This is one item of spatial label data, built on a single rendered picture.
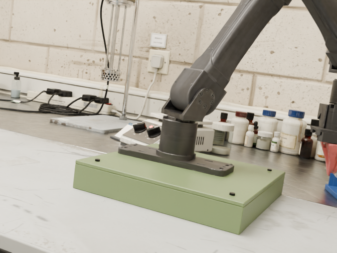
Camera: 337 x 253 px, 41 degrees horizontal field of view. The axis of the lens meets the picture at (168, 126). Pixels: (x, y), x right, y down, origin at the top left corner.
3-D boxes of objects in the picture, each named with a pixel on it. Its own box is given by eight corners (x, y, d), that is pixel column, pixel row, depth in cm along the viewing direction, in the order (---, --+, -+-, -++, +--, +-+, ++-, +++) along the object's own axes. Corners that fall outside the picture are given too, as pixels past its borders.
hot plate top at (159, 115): (179, 124, 106) (179, 120, 106) (148, 115, 115) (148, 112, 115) (214, 125, 114) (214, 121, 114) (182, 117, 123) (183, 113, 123)
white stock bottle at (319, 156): (312, 157, 134) (317, 129, 133) (328, 159, 134) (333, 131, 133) (317, 161, 129) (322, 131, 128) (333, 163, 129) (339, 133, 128)
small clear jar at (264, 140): (273, 150, 138) (276, 133, 137) (265, 150, 135) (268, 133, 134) (260, 147, 141) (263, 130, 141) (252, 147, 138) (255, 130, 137)
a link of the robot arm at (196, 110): (190, 84, 84) (163, 81, 81) (216, 89, 76) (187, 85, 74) (186, 117, 85) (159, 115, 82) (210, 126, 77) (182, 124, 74)
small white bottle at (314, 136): (315, 156, 136) (320, 128, 135) (316, 158, 133) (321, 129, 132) (303, 154, 137) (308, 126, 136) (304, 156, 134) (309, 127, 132)
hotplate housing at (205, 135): (150, 158, 102) (155, 123, 101) (118, 145, 112) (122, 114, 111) (218, 155, 116) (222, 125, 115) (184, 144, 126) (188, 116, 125)
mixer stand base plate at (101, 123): (103, 133, 128) (103, 129, 128) (47, 121, 136) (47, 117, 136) (152, 126, 155) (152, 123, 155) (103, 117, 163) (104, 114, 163)
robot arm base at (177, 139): (139, 107, 86) (121, 108, 79) (241, 125, 78) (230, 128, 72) (134, 148, 87) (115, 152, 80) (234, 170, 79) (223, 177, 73)
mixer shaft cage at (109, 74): (113, 82, 140) (122, -1, 137) (95, 79, 143) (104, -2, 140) (124, 82, 146) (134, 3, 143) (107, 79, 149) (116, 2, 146)
